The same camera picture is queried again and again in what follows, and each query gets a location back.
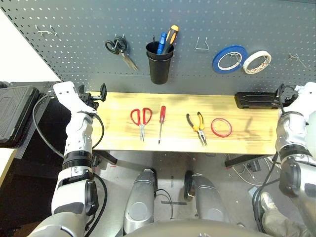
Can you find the orange and black screwdriver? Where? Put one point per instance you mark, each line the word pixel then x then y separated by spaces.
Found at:
pixel 172 34

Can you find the blue tape roll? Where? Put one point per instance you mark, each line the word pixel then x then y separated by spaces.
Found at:
pixel 216 64

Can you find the silver left robot leg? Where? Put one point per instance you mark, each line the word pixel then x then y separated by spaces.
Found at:
pixel 139 197

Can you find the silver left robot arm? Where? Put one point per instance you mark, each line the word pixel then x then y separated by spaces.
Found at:
pixel 76 138

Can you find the large black ribbed case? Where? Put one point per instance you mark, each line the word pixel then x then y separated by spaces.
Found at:
pixel 14 113

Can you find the orange and black pliers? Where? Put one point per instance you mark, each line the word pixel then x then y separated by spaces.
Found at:
pixel 196 127

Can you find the black equipment trunk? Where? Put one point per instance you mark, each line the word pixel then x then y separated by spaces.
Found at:
pixel 37 160

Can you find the black table leg brace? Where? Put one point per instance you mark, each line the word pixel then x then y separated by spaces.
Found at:
pixel 108 158
pixel 242 160

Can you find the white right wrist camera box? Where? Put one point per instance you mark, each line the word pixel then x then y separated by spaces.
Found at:
pixel 308 96

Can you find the silver robot leg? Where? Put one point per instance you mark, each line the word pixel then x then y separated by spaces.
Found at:
pixel 207 197
pixel 139 197

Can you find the silver double-prong peg hook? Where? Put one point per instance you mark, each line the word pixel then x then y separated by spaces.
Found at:
pixel 44 32

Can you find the white tape roll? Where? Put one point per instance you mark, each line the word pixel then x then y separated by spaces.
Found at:
pixel 258 52

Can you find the flat black tool case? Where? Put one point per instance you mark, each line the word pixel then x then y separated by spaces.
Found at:
pixel 254 100

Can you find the short black floor tape strip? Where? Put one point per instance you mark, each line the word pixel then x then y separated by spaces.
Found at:
pixel 172 181

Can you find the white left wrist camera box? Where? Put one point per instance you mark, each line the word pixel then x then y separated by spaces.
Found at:
pixel 64 91

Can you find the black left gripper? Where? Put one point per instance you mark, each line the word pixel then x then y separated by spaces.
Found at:
pixel 91 100

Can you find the silver single peg hook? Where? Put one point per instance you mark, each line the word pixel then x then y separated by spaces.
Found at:
pixel 293 57

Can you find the grey robot torso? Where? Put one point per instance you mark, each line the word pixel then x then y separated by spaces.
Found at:
pixel 185 229

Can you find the light wooden desk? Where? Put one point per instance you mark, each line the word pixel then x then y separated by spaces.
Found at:
pixel 5 160

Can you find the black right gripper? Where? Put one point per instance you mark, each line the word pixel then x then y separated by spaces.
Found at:
pixel 290 95

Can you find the bystander's white sneaker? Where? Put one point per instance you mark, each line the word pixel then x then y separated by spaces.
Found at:
pixel 267 202

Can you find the black plastic cup holder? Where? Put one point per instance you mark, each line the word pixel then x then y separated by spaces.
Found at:
pixel 160 71

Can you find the red tape roll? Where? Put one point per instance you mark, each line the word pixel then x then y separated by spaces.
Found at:
pixel 211 127

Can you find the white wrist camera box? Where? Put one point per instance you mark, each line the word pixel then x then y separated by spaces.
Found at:
pixel 64 91
pixel 308 96

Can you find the dark grey metal pegboard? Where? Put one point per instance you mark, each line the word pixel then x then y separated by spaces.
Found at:
pixel 74 19

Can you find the long black floor tape strip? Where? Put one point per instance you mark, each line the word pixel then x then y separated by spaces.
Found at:
pixel 174 203

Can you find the olive camouflage trouser leg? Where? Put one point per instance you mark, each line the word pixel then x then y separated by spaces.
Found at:
pixel 284 227

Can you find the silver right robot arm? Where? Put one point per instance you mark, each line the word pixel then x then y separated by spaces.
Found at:
pixel 288 128

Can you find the silver right robot leg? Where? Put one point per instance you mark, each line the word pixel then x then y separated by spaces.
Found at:
pixel 207 197

